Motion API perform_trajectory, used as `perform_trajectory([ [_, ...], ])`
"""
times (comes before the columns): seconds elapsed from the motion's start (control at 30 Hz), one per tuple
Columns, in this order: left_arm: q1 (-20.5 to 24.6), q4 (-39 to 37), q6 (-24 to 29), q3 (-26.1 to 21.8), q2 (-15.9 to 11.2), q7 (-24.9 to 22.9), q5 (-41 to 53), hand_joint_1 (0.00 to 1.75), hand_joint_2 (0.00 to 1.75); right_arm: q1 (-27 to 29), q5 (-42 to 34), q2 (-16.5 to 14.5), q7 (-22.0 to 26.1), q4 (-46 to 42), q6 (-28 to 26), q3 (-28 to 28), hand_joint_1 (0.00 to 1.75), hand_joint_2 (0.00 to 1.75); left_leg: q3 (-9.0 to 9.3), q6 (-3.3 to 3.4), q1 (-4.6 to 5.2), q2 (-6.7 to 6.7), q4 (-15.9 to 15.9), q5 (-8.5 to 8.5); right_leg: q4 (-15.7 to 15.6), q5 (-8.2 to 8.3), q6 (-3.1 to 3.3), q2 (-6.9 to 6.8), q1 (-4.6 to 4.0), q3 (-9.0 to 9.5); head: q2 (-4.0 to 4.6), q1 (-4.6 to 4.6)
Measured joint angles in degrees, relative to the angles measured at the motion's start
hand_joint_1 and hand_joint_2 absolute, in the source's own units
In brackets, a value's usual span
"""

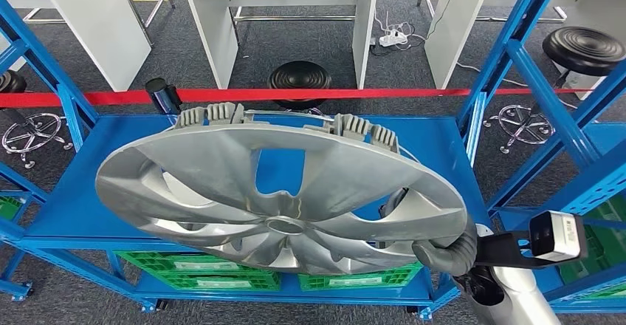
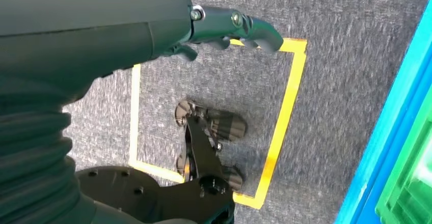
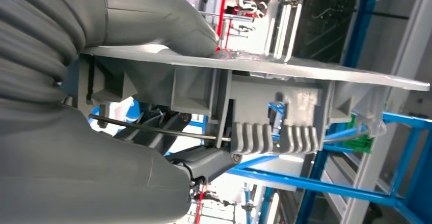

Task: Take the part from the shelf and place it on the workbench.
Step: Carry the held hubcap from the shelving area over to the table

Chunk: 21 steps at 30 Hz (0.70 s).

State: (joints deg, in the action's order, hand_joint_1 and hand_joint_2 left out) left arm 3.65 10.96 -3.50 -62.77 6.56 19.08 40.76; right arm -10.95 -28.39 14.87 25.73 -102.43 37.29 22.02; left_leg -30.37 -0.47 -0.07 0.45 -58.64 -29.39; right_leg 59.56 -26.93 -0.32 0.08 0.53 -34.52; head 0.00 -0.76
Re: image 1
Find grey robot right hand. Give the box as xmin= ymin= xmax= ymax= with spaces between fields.
xmin=379 ymin=188 xmax=451 ymax=275

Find grey plastic wheel hubcap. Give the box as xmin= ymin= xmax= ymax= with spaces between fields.
xmin=95 ymin=101 xmax=469 ymax=276

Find green plastic crate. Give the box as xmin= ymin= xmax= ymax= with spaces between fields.
xmin=114 ymin=250 xmax=282 ymax=292
xmin=0 ymin=195 xmax=23 ymax=221
xmin=298 ymin=262 xmax=424 ymax=292
xmin=560 ymin=200 xmax=626 ymax=299

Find white power strip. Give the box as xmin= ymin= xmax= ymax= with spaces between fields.
xmin=379 ymin=29 xmax=408 ymax=47

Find red barrier belt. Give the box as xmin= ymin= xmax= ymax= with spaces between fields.
xmin=0 ymin=87 xmax=595 ymax=109

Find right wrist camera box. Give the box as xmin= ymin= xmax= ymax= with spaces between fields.
xmin=476 ymin=210 xmax=589 ymax=270

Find white power cables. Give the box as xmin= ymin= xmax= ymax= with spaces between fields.
xmin=373 ymin=10 xmax=416 ymax=49

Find black stanchion post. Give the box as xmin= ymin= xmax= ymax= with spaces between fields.
xmin=145 ymin=78 xmax=183 ymax=116

